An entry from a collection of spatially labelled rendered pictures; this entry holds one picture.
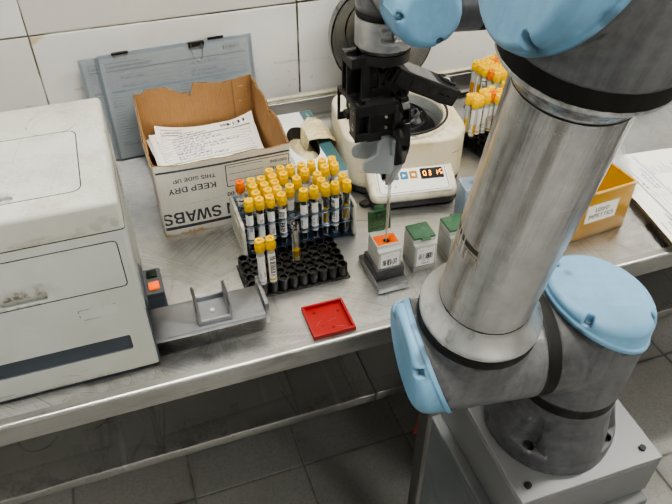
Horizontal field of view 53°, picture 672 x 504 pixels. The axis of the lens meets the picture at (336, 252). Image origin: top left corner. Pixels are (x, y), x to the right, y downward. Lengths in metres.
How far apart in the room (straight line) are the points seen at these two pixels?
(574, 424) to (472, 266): 0.30
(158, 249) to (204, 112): 0.35
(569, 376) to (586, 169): 0.29
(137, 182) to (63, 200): 0.57
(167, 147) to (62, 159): 0.48
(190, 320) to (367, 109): 0.40
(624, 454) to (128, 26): 1.12
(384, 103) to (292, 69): 0.65
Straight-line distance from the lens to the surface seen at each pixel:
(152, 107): 1.42
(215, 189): 1.21
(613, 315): 0.69
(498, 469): 0.84
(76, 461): 1.73
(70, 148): 0.95
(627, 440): 0.90
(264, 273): 1.07
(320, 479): 1.91
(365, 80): 0.89
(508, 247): 0.52
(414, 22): 0.73
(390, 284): 1.10
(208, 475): 1.95
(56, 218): 0.85
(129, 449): 1.71
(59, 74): 1.46
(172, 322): 1.03
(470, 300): 0.58
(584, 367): 0.71
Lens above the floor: 1.64
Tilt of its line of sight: 40 degrees down
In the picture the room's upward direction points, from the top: straight up
